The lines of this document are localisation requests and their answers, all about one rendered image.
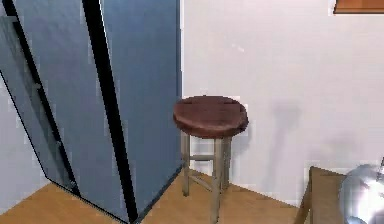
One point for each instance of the brown round wooden stool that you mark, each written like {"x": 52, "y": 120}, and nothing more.
{"x": 210, "y": 115}

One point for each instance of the blue-grey fridge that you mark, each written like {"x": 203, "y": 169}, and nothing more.
{"x": 73, "y": 100}

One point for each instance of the shiny silver round vessel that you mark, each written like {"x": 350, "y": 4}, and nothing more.
{"x": 363, "y": 196}

